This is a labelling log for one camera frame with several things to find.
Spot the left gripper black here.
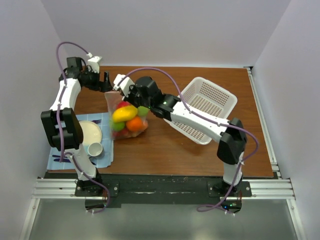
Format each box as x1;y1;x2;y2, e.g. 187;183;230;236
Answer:
83;67;114;93

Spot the yellow fake lemon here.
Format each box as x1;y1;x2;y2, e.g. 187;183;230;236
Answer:
112;105;138;123

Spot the clear zip top bag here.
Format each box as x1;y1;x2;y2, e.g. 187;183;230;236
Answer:
104;91;149;140

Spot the white plastic basket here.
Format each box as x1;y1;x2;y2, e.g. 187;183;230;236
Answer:
165;76;238;145

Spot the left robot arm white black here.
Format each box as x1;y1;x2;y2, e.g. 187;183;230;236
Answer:
40;53;112;196

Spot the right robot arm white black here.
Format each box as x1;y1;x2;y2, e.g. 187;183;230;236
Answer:
113;75;247;197

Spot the green fake apple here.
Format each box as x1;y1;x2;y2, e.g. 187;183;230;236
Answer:
137;106;150;118

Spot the red fake apple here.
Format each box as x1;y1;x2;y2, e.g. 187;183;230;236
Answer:
116;101;131;109

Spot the orange fake orange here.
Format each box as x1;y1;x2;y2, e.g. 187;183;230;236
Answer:
125;116;144;132

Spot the blue checkered cloth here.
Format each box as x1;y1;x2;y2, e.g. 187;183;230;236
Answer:
47;112;114;171

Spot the beige ceramic plate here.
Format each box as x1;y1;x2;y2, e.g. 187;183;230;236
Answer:
79;120;102;147

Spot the white ceramic cup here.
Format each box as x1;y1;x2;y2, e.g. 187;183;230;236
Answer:
87;142;104;158

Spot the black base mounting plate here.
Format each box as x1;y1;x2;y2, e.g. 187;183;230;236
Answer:
74;173;251;210

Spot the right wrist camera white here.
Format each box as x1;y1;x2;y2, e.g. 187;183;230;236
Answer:
113;74;135;97

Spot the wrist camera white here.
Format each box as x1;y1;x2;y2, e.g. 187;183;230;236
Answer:
113;74;135;97
86;52;103;73

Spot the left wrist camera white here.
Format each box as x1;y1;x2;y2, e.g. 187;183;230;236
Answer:
86;52;103;73

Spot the blue handled utensil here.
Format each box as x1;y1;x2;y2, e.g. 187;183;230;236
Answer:
52;155;70;163

